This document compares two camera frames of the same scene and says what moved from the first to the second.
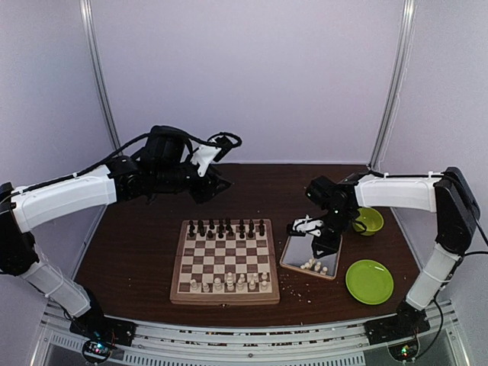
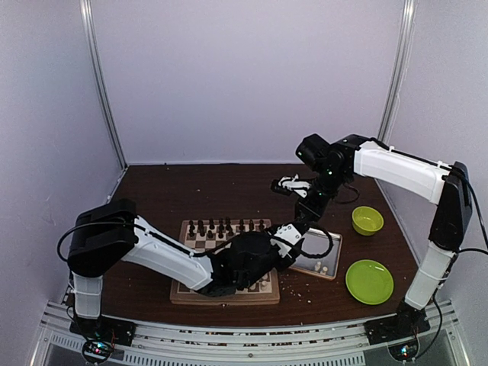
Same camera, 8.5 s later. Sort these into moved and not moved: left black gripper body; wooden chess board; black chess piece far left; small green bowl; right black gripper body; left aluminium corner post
Moved: right black gripper body; left black gripper body
Not moved: small green bowl; wooden chess board; black chess piece far left; left aluminium corner post
